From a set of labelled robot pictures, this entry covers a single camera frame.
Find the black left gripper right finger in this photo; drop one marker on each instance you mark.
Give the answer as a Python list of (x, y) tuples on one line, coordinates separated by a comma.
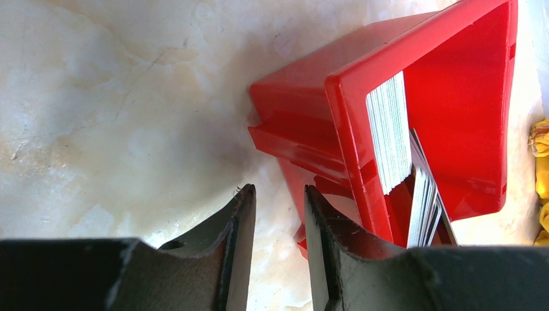
[(353, 269)]

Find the red plastic bin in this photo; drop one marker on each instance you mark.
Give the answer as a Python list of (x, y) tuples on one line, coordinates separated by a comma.
[(457, 68)]

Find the grey cards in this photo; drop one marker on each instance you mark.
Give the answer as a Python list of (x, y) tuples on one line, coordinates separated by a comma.
[(417, 214)]

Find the yellow crumpled cloth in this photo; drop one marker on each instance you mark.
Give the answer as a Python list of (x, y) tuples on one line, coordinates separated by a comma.
[(538, 143)]

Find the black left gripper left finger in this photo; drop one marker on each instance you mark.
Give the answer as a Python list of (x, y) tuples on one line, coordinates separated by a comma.
[(206, 268)]

